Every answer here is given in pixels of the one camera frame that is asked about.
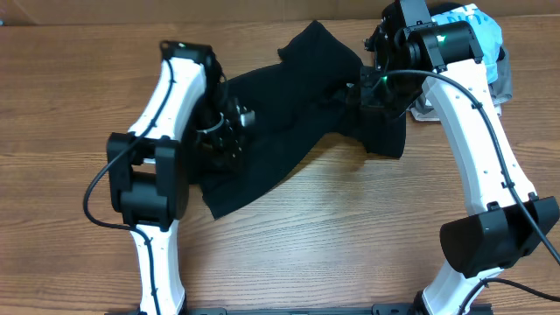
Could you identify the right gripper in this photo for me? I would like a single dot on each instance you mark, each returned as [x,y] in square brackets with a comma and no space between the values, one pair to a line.
[369,101]

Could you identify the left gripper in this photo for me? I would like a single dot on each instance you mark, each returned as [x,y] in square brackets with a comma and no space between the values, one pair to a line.
[226,145]

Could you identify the black t-shirt with logo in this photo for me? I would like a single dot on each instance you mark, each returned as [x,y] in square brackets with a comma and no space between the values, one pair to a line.
[311,92]

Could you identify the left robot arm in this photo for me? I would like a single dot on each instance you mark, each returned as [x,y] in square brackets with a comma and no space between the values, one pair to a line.
[190,112]

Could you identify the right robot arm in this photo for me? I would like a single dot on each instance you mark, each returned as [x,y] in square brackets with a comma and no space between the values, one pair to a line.
[506,219]

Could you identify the beige folded garment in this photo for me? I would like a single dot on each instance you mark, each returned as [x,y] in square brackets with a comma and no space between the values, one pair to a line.
[432,116]

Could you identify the black folded garment in pile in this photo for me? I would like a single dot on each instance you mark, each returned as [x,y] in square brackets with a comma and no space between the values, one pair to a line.
[446,6]

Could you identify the grey folded garment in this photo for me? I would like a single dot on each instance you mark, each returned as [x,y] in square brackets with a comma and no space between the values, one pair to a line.
[501,90]

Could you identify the light blue folded shirt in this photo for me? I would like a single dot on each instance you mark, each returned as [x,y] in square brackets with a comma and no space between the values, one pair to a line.
[485,35]

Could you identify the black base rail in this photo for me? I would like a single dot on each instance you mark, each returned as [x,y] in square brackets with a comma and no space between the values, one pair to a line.
[289,311]

